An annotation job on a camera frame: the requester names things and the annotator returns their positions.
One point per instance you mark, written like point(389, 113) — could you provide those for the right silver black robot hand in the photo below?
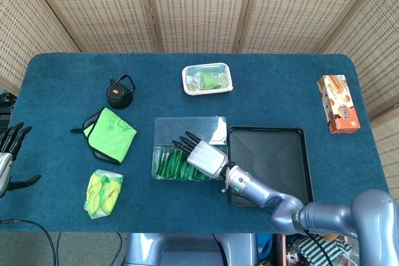
point(207, 160)

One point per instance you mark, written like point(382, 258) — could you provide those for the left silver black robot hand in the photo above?
point(7, 150)

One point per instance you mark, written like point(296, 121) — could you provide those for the clear box green packets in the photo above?
point(184, 130)

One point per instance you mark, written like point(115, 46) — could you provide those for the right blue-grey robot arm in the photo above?
point(311, 213)

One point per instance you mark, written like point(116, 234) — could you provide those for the black square plastic tray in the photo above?
point(274, 154)

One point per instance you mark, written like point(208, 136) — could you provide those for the black device beside table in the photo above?
point(4, 104)

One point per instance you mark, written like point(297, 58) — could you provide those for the blue carpet table mat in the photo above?
point(187, 104)

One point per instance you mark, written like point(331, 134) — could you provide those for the white clear-lid food box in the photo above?
point(188, 90)

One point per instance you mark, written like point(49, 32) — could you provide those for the green label plastic bottle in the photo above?
point(207, 79)

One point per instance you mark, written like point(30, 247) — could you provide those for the grey black-trimmed mesh pad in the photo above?
point(99, 155)

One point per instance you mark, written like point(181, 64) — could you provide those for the blue-grey robot torso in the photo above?
point(187, 250)

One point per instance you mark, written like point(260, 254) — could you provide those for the bright green folded cloth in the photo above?
point(112, 135)

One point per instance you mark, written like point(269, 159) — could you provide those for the yellow-green snack packet bundle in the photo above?
point(103, 194)

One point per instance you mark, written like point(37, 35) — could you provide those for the woven bamboo screen panel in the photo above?
point(99, 7)
point(18, 29)
point(299, 7)
point(199, 7)
point(377, 45)

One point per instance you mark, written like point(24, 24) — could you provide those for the orange biscuit carton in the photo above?
point(339, 104)

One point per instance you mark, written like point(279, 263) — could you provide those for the black white striped cloth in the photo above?
point(327, 248)

